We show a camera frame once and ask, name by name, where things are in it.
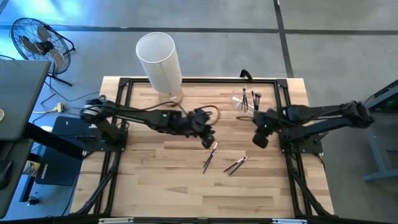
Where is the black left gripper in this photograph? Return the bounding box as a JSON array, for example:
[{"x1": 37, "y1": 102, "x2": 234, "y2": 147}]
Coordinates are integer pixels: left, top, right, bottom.
[{"x1": 180, "y1": 108, "x2": 215, "y2": 141}]

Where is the thin long-handled makeup brush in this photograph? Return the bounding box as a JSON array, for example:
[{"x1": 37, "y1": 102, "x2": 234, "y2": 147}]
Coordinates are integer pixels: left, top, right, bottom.
[{"x1": 241, "y1": 88, "x2": 249, "y2": 113}]

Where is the black-tipped makeup brush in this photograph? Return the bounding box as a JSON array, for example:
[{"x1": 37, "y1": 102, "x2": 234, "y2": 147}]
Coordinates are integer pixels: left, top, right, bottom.
[{"x1": 203, "y1": 148, "x2": 215, "y2": 168}]

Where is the clear acrylic brush organizer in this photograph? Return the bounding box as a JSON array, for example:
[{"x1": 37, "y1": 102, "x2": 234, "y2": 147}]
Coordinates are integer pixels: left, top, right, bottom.
[{"x1": 229, "y1": 88, "x2": 263, "y2": 113}]

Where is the black clamp hook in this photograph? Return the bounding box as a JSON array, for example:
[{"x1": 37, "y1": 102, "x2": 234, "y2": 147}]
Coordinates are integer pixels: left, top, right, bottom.
[{"x1": 239, "y1": 68, "x2": 254, "y2": 82}]

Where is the white shade table lamp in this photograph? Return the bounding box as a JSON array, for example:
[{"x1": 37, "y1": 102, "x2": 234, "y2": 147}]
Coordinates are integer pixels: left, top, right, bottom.
[{"x1": 136, "y1": 32, "x2": 185, "y2": 105}]

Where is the blue-grey metal stand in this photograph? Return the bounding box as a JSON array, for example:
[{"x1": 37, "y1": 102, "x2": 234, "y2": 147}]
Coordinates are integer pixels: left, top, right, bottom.
[{"x1": 362, "y1": 79, "x2": 398, "y2": 184}]

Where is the yellow power plug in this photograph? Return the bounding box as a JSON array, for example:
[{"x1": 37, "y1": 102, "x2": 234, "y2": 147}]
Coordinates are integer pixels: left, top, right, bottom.
[{"x1": 32, "y1": 103, "x2": 66, "y2": 114}]

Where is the black computer case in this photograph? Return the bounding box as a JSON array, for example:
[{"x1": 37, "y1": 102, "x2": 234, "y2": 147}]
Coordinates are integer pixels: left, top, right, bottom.
[{"x1": 35, "y1": 116, "x2": 88, "y2": 186}]

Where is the black floor fan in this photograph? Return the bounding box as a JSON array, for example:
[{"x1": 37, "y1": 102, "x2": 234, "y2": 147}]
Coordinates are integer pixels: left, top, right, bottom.
[{"x1": 11, "y1": 17, "x2": 76, "y2": 87}]

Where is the grey desk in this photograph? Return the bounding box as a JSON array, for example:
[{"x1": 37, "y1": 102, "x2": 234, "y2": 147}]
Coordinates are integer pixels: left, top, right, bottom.
[{"x1": 0, "y1": 60, "x2": 52, "y2": 218}]

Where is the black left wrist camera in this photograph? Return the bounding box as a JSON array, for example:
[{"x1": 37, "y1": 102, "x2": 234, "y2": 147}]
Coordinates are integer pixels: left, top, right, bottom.
[{"x1": 201, "y1": 133, "x2": 216, "y2": 150}]

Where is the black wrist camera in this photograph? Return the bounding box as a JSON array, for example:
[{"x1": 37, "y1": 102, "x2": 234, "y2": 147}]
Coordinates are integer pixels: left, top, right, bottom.
[
  {"x1": 201, "y1": 133, "x2": 216, "y2": 150},
  {"x1": 252, "y1": 132, "x2": 269, "y2": 149}
]

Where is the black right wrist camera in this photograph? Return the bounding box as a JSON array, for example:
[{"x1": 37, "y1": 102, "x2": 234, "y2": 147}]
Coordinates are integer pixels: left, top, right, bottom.
[{"x1": 252, "y1": 132, "x2": 269, "y2": 149}]

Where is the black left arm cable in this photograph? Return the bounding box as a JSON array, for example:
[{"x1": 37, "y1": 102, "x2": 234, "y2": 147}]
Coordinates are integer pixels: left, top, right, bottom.
[{"x1": 136, "y1": 101, "x2": 221, "y2": 125}]

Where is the black aluminium table frame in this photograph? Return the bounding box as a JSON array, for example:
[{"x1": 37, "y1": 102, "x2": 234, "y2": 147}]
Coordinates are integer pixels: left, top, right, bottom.
[{"x1": 71, "y1": 77, "x2": 335, "y2": 218}]

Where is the silver table bracket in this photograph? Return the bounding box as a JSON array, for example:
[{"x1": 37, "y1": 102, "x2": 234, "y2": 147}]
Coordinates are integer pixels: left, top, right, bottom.
[
  {"x1": 272, "y1": 218, "x2": 308, "y2": 224},
  {"x1": 98, "y1": 217, "x2": 135, "y2": 224}
]

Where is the black floor cable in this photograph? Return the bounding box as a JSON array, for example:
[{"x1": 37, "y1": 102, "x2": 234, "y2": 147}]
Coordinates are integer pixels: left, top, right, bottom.
[{"x1": 45, "y1": 80, "x2": 100, "y2": 103}]

